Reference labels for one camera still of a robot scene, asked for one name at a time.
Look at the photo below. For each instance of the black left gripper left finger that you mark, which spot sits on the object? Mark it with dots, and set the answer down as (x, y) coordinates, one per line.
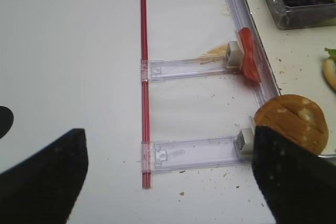
(45, 187)

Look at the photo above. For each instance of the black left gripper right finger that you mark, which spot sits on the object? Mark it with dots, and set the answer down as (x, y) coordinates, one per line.
(297, 185)

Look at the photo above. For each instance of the tomato slices standing left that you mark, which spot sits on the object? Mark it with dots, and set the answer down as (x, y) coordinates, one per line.
(248, 68)

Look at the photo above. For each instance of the lettuce leaf on bun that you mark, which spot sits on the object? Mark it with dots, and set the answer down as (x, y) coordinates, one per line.
(331, 53)

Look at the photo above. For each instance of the bun half standing left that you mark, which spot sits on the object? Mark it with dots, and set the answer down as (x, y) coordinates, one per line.
(298, 119)

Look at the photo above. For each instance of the white block lower left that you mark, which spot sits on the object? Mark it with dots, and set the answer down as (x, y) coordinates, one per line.
(244, 143)

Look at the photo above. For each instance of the white block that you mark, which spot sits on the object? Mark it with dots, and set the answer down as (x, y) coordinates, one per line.
(244, 143)
(234, 55)

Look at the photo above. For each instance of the bottom bun on tray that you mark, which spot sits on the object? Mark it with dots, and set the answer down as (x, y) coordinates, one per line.
(328, 69)

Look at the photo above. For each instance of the white metal tray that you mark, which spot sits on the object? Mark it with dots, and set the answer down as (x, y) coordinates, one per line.
(296, 57)

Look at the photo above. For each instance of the white block upper left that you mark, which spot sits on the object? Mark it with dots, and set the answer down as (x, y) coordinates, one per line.
(234, 55)

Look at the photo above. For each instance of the left red plastic strip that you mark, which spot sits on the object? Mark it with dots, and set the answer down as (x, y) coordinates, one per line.
(146, 174)

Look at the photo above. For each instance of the clear rail left lower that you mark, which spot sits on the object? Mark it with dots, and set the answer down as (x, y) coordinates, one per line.
(166, 156)

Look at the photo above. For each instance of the clear rail left upper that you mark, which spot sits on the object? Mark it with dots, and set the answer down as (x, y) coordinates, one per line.
(160, 70)

